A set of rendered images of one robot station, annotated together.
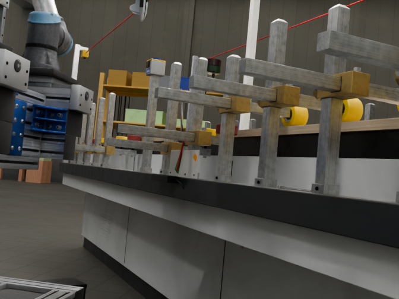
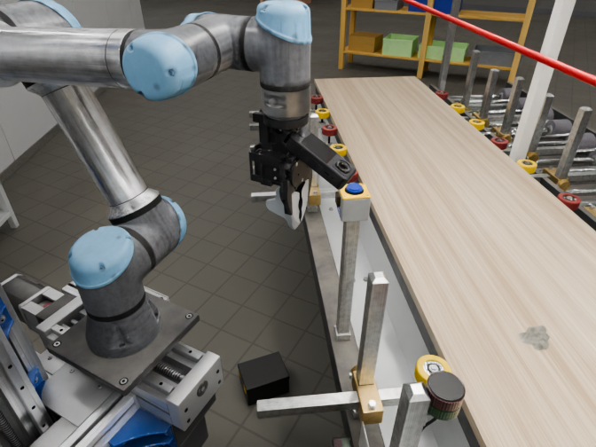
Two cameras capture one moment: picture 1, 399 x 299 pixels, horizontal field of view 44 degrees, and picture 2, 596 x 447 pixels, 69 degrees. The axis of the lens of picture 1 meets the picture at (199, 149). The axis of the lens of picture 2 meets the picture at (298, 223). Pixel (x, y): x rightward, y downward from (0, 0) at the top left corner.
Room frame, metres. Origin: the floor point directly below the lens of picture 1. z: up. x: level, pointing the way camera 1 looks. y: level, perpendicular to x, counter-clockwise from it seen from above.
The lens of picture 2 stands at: (1.35, 0.06, 1.75)
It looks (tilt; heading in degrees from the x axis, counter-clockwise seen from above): 34 degrees down; 19
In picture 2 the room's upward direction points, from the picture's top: straight up
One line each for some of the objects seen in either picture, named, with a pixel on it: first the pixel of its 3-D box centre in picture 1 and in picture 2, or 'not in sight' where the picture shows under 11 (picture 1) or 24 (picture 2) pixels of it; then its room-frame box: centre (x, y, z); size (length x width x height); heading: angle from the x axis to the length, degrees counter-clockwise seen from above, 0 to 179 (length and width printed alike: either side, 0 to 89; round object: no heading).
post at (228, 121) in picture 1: (227, 128); not in sight; (1.59, -0.08, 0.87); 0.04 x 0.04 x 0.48; 25
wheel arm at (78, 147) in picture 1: (100, 149); (301, 195); (2.89, 0.58, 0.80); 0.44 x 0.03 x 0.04; 115
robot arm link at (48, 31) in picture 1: (44, 29); (108, 268); (1.85, 0.62, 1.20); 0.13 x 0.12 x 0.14; 178
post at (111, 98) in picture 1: (108, 132); (312, 168); (2.95, 0.55, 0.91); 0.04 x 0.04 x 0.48; 25
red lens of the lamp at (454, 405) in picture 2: (212, 63); (444, 390); (1.84, -0.02, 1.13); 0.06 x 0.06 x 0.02
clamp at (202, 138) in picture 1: (198, 138); not in sight; (1.80, 0.01, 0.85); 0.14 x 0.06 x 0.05; 25
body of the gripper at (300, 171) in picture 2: not in sight; (282, 148); (1.97, 0.30, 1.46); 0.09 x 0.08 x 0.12; 81
